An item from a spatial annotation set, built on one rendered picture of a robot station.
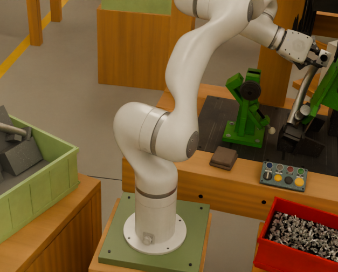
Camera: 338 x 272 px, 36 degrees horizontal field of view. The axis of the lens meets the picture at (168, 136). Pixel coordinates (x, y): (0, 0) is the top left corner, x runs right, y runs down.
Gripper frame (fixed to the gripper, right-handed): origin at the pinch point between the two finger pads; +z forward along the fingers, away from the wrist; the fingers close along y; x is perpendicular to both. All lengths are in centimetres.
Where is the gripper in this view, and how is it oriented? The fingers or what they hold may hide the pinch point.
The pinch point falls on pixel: (319, 59)
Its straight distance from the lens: 194.0
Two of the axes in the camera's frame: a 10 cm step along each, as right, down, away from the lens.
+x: -1.0, 1.2, 9.9
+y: 4.1, -9.0, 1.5
